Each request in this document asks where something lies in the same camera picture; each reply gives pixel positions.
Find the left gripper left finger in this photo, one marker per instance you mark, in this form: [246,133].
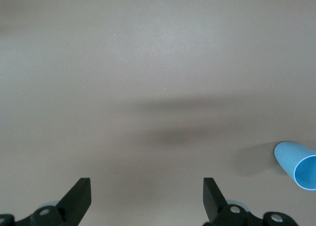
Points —
[74,203]

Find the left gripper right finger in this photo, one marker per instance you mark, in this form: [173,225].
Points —
[217,206]

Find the blue cup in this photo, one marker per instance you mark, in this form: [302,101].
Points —
[286,156]

